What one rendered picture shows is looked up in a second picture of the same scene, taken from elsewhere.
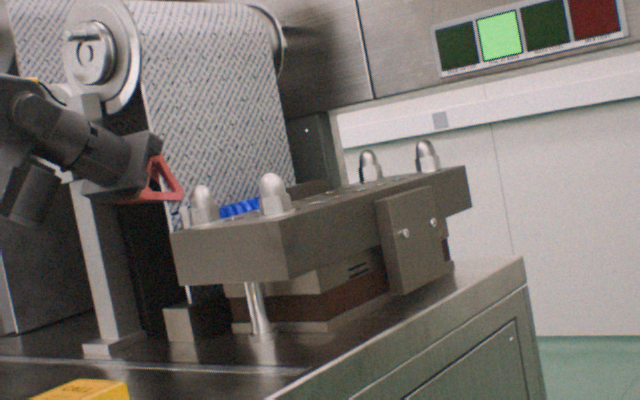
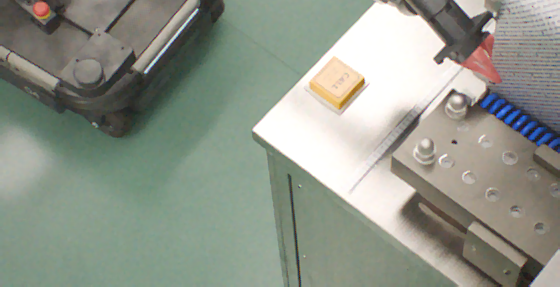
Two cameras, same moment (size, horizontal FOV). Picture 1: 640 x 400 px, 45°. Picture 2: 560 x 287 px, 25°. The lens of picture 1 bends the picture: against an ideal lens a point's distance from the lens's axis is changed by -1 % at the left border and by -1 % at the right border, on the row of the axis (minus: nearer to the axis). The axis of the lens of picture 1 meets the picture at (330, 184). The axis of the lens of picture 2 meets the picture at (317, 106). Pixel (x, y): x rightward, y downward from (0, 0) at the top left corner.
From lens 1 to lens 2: 200 cm
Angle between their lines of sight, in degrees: 90
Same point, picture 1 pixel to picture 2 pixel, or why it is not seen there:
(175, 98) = (519, 50)
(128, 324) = not seen: hidden behind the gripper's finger
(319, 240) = (419, 185)
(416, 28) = not seen: outside the picture
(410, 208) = (489, 250)
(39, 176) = (403, 6)
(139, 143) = (451, 48)
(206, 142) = (534, 83)
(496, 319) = not seen: outside the picture
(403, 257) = (469, 249)
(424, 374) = (419, 271)
